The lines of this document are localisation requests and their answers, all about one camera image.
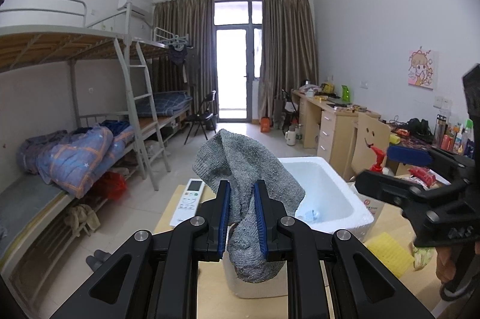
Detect left brown curtain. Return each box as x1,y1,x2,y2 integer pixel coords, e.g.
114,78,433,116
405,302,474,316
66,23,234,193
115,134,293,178
153,0,217,109

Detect white lotion pump bottle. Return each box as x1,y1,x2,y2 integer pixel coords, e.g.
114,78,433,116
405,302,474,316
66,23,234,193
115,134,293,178
369,146,386,173

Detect white air conditioner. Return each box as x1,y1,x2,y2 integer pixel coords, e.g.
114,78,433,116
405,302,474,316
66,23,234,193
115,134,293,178
117,0,151,16

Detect anime girl poster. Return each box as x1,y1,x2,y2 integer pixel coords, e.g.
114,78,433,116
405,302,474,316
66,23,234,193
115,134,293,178
408,47,439,90

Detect grey sock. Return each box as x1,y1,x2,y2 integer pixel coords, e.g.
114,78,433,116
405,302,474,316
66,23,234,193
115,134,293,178
193,129,305,283

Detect orange bag on floor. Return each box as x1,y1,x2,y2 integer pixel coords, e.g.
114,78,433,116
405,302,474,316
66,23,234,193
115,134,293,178
259,117,271,133

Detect green tissue packet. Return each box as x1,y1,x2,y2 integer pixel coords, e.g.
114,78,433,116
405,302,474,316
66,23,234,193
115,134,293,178
410,242,435,271

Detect wooden smiley chair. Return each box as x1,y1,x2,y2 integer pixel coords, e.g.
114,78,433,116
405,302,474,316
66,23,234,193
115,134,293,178
351,113,391,176

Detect yellow foam fruit net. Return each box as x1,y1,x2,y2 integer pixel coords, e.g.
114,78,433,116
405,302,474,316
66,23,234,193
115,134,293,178
365,232,414,278

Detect steel thermos flask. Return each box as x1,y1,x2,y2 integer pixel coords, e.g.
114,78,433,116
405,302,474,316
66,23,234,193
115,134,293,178
432,114,448,148

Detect right brown curtain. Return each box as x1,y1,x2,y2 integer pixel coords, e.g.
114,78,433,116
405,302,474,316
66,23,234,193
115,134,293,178
258,0,319,119

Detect brown curtain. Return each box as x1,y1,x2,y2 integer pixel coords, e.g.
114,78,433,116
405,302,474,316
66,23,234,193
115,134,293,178
258,0,319,119
153,0,217,109

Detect metal bunk bed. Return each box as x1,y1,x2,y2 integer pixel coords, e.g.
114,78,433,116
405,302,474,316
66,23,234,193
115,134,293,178
1,23,190,281

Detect red snack bag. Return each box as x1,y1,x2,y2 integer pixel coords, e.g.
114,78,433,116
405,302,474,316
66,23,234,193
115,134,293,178
408,167,437,188

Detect green spray bottle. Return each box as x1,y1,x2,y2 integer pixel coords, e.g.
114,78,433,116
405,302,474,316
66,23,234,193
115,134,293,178
342,85,352,103

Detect wooden desk with drawers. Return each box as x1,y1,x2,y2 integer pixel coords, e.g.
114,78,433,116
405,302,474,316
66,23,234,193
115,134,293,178
291,90,358,180

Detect red bottle on desk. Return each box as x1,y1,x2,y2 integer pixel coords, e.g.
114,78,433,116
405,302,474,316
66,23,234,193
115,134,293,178
440,134,454,151

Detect black headphones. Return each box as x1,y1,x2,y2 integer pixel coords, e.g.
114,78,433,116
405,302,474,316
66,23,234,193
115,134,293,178
407,118,433,142

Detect person's right hand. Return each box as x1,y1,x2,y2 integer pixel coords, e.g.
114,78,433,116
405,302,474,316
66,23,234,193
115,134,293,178
435,242,479,284

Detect blue plaid quilt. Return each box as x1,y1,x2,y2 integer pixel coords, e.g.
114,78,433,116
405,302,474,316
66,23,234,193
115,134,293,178
16,120,134,199

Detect black folding chair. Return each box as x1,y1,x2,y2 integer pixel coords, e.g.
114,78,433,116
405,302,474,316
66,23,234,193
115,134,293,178
184,90,216,144

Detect white remote control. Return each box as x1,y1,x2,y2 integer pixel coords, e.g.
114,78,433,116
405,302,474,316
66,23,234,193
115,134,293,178
169,178,205,228

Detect glass balcony door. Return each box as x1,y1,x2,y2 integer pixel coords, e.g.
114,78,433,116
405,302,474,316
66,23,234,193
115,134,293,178
214,0,262,123

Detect white styrofoam box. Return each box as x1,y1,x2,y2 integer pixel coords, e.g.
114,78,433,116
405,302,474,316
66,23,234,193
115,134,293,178
223,156,374,299

